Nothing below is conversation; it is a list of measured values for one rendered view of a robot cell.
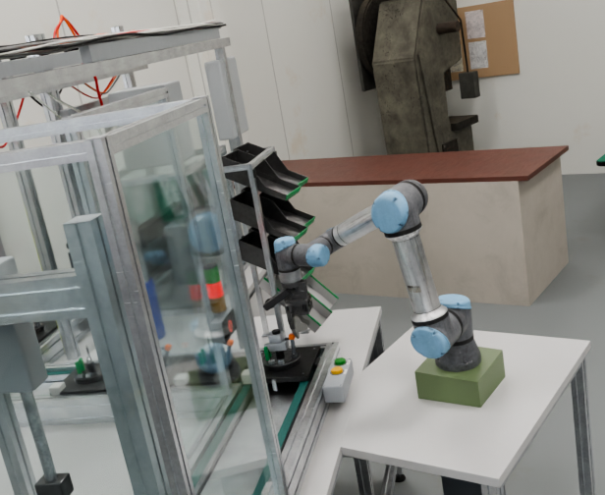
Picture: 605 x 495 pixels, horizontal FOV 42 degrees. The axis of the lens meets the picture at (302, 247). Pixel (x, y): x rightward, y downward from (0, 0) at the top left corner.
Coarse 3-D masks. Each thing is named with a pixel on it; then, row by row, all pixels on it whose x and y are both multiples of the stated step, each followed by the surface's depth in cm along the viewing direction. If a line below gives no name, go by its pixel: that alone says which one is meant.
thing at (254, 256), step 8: (256, 232) 304; (240, 240) 294; (248, 240) 304; (256, 240) 305; (272, 240) 303; (240, 248) 295; (248, 248) 293; (256, 248) 292; (272, 248) 304; (248, 256) 294; (256, 256) 293; (272, 256) 304; (256, 264) 294; (264, 264) 293; (272, 264) 292; (304, 272) 298; (312, 272) 300
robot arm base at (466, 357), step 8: (472, 336) 253; (456, 344) 250; (464, 344) 250; (472, 344) 253; (448, 352) 252; (456, 352) 251; (464, 352) 251; (472, 352) 252; (440, 360) 254; (448, 360) 252; (456, 360) 251; (464, 360) 252; (472, 360) 252; (480, 360) 255; (440, 368) 255; (448, 368) 253; (456, 368) 251; (464, 368) 251
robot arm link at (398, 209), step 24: (384, 192) 231; (408, 192) 231; (384, 216) 229; (408, 216) 228; (408, 240) 231; (408, 264) 234; (408, 288) 237; (432, 288) 236; (432, 312) 236; (432, 336) 235; (456, 336) 242
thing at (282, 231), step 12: (240, 204) 288; (252, 204) 301; (264, 204) 299; (240, 216) 290; (252, 216) 288; (264, 216) 300; (276, 216) 299; (276, 228) 293; (288, 228) 296; (300, 228) 297
